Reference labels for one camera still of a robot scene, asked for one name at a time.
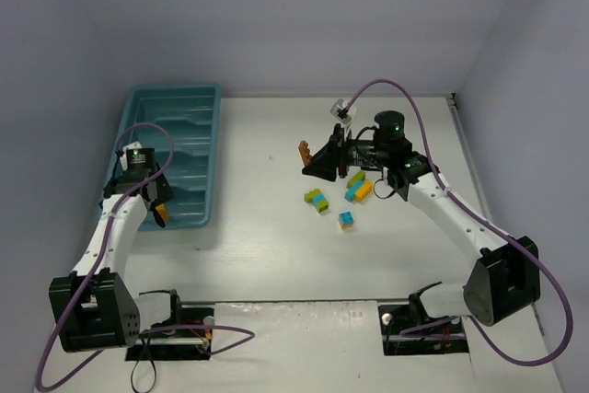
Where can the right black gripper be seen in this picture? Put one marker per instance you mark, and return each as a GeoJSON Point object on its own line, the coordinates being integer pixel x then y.
{"type": "Point", "coordinates": [339, 154]}

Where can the green blue yellow lego stack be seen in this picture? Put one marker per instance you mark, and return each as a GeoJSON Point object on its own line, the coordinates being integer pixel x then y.
{"type": "Point", "coordinates": [359, 187]}

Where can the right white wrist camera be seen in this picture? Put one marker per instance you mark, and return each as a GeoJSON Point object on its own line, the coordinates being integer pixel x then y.
{"type": "Point", "coordinates": [343, 112]}

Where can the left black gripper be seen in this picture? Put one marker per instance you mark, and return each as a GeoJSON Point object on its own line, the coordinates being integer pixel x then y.
{"type": "Point", "coordinates": [154, 195]}

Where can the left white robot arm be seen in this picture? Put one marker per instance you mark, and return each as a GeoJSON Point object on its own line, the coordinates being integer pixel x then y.
{"type": "Point", "coordinates": [92, 305]}

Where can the teal plastic compartment tray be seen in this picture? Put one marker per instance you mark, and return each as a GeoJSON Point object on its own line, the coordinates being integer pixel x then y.
{"type": "Point", "coordinates": [189, 113]}

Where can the blue yellow lego cube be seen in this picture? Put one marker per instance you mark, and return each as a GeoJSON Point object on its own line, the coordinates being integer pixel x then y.
{"type": "Point", "coordinates": [346, 220]}

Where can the yellow striped lego piece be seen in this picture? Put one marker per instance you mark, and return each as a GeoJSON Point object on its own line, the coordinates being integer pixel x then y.
{"type": "Point", "coordinates": [161, 209]}

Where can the orange brown lego brick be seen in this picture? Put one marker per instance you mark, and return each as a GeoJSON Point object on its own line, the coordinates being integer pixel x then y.
{"type": "Point", "coordinates": [305, 153]}

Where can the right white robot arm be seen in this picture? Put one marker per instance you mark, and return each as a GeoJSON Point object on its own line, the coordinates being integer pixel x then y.
{"type": "Point", "coordinates": [503, 278]}

